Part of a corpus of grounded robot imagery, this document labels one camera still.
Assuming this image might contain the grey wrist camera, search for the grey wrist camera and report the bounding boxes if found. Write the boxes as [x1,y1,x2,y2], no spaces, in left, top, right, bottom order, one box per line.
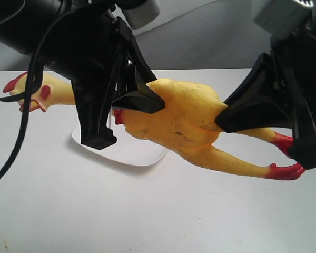
[117,0,160,30]
[252,0,314,39]

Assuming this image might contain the grey backdrop cloth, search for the grey backdrop cloth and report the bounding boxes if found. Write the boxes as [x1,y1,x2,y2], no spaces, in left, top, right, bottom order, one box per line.
[0,1,271,71]

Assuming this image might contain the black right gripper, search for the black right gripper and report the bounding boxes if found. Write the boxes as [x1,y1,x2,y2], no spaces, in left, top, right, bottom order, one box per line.
[215,14,316,133]

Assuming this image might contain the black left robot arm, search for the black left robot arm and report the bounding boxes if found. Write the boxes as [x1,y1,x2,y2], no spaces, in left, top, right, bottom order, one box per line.
[0,1,165,150]

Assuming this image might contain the white square plate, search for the white square plate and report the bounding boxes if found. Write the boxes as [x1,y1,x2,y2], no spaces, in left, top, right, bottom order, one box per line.
[81,123,168,167]

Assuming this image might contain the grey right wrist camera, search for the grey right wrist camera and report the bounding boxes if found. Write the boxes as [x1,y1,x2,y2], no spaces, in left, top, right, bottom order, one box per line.
[252,0,314,39]

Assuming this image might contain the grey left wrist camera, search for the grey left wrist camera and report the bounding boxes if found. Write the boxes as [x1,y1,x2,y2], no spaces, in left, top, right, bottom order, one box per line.
[117,0,160,30]

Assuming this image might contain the black cable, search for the black cable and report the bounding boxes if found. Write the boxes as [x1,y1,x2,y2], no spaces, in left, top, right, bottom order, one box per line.
[0,0,77,188]

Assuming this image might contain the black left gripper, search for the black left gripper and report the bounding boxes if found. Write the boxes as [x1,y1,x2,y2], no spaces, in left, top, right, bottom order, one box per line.
[39,14,165,149]

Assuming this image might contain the yellow rubber chicken toy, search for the yellow rubber chicken toy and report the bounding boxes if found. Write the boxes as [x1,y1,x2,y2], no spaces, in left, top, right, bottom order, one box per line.
[17,74,305,180]

